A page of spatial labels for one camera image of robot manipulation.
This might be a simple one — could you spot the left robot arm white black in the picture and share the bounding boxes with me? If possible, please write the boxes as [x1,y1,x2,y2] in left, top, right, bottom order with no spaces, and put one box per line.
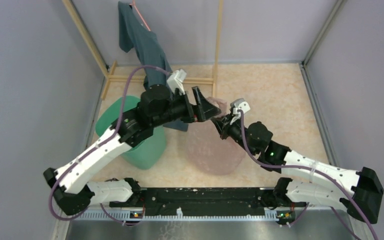
[43,84,221,221]

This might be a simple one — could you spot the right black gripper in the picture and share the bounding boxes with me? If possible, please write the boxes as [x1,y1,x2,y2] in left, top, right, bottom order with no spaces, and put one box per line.
[211,111,257,156]

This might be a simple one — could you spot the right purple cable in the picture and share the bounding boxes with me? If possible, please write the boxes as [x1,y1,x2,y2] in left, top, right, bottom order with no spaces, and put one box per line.
[238,109,380,240]

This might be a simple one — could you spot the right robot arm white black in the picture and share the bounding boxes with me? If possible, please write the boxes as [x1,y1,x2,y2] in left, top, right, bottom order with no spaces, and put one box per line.
[211,114,384,224]

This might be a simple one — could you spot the green plastic trash bin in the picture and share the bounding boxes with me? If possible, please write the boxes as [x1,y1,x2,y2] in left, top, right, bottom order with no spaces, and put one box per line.
[95,97,167,170]

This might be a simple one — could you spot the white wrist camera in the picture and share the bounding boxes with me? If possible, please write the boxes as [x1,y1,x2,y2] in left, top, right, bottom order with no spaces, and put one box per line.
[229,98,251,125]
[166,68,187,96]

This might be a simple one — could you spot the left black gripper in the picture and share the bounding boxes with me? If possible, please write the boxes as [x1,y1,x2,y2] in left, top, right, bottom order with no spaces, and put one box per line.
[151,84,221,127]

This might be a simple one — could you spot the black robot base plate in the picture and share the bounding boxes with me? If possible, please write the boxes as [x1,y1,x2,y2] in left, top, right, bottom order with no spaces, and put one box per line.
[109,187,293,217]

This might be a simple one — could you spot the pink plastic trash bag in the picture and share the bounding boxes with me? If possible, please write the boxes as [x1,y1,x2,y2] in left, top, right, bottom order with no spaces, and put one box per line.
[184,96,247,176]

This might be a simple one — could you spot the wooden clothes rack frame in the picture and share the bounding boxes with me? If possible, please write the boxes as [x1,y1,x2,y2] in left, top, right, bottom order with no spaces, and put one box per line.
[62,0,224,100]

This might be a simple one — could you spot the pink clothes hanger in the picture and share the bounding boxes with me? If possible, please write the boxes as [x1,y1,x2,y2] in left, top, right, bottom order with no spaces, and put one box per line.
[129,0,152,32]

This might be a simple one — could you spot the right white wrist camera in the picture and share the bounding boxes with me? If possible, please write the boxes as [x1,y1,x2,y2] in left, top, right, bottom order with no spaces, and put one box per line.
[229,98,251,125]

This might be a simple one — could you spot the dark teal hanging cloth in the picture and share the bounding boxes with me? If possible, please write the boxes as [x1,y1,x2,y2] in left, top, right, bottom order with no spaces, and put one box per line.
[117,1,189,132]

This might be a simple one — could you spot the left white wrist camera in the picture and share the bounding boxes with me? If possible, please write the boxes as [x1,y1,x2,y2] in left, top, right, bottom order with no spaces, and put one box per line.
[166,68,187,96]

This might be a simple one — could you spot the grey slotted cable duct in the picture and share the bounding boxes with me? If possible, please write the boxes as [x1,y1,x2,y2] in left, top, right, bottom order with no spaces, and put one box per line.
[76,208,300,223]

